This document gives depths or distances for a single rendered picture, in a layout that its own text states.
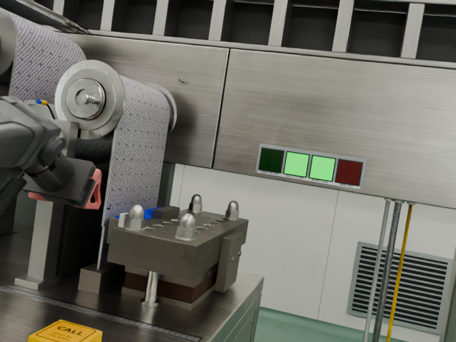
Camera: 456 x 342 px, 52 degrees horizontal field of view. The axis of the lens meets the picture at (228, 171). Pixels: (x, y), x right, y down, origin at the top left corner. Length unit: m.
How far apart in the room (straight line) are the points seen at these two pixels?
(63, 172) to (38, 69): 0.41
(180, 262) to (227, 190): 2.77
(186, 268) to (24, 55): 0.54
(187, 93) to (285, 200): 2.37
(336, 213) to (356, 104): 2.38
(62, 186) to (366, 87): 0.70
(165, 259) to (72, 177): 0.21
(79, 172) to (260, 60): 0.58
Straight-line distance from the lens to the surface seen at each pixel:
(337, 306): 3.59
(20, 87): 1.05
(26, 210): 1.43
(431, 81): 1.14
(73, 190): 0.74
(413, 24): 1.17
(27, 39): 1.06
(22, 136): 0.55
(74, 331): 0.71
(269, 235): 3.53
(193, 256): 0.80
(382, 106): 1.12
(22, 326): 0.78
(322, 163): 1.10
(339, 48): 1.15
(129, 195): 0.98
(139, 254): 0.84
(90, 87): 0.90
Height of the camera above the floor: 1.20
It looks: 3 degrees down
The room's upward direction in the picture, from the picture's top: 9 degrees clockwise
